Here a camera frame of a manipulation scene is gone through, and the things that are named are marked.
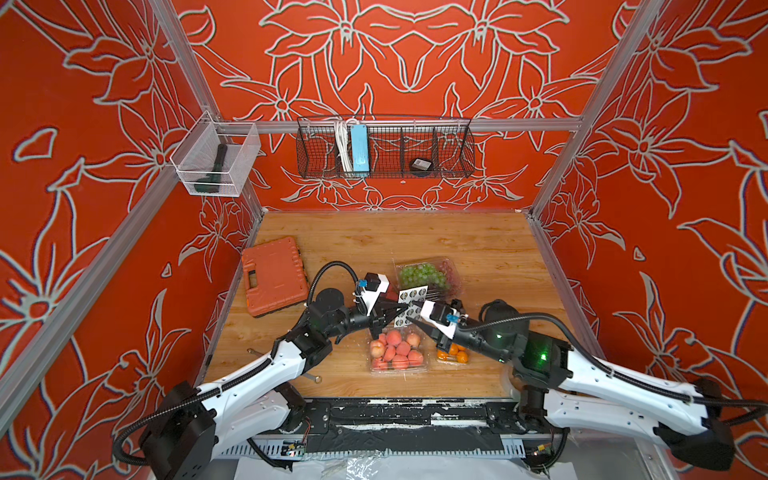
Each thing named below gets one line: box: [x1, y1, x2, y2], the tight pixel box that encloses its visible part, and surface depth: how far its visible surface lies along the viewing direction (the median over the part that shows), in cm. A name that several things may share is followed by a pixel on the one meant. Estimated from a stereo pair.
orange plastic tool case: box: [242, 236, 309, 317], surface depth 100 cm
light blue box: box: [351, 124, 370, 172], surface depth 92 cm
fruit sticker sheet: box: [394, 285, 428, 328], surface depth 69 cm
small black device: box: [410, 158, 433, 171], surface depth 97 cm
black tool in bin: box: [194, 144, 228, 193], surface depth 83 cm
